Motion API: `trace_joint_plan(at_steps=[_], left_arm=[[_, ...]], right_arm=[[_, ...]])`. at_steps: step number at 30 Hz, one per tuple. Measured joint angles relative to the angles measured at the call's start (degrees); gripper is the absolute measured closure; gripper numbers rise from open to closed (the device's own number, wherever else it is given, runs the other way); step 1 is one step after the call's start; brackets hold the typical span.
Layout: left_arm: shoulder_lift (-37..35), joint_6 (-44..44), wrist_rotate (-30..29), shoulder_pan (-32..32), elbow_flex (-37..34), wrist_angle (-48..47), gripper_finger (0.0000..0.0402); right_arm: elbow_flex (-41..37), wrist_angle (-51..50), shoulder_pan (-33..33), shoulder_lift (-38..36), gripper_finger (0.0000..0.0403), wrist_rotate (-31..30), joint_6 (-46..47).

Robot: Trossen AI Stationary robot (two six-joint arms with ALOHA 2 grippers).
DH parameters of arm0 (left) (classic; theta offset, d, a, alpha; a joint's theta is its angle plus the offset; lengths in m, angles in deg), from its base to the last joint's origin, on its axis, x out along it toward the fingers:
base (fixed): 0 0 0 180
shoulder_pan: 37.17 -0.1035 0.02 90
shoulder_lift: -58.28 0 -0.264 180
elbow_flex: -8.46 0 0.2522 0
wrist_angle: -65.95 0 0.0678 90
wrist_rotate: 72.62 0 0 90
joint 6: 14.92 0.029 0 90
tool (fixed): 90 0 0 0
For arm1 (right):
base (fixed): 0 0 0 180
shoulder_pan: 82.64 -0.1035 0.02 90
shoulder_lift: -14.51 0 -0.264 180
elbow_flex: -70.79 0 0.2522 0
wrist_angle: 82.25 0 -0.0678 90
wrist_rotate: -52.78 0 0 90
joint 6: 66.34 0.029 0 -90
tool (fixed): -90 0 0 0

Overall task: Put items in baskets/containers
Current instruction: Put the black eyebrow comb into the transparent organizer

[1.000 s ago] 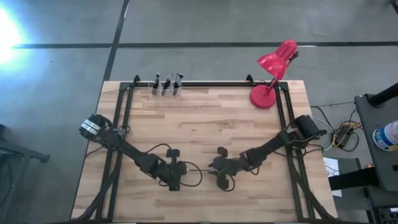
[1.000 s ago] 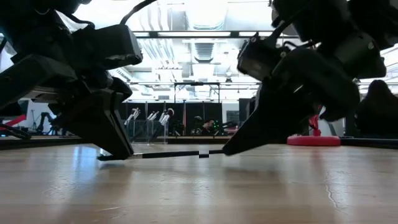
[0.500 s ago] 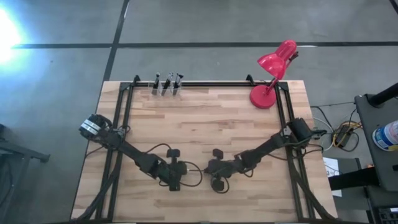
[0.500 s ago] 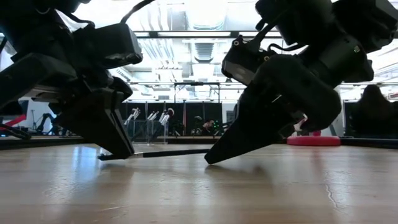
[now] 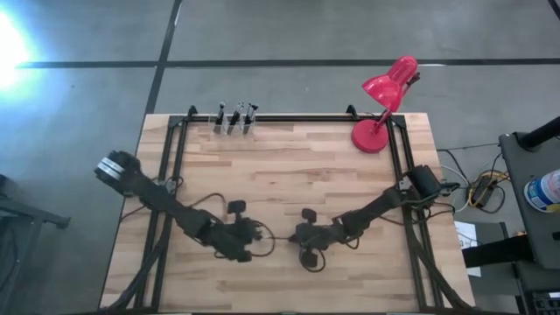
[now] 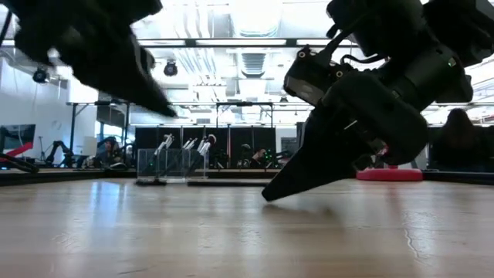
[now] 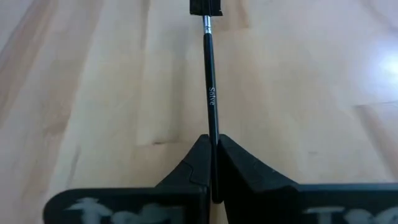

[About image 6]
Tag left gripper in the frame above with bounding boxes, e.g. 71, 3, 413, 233
13, 15, 178, 118

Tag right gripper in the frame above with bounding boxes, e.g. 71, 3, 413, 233
261, 44, 474, 202

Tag black monitor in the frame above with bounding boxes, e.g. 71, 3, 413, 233
296, 121, 310, 154

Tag black ceiling spotlight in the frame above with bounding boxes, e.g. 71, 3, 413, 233
32, 67, 50, 85
163, 60, 179, 78

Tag person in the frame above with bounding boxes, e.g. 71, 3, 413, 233
428, 107, 494, 174
250, 147, 268, 169
94, 135, 127, 170

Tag clear acrylic organizer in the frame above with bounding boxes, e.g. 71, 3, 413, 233
136, 148, 210, 182

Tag black partition panels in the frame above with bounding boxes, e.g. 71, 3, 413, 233
134, 126, 277, 170

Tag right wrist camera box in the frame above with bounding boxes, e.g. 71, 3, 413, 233
283, 45, 350, 106

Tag black metal gantry frame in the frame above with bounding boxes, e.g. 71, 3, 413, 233
215, 101, 274, 128
67, 100, 132, 170

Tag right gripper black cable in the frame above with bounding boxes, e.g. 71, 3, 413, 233
341, 53, 391, 66

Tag black aluminium table frame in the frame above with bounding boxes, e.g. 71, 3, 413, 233
0, 168, 494, 187

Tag silver ceiling air duct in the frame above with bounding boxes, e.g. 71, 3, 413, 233
229, 0, 285, 78

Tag wall-mounted screen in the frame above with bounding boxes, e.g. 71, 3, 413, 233
0, 124, 37, 151

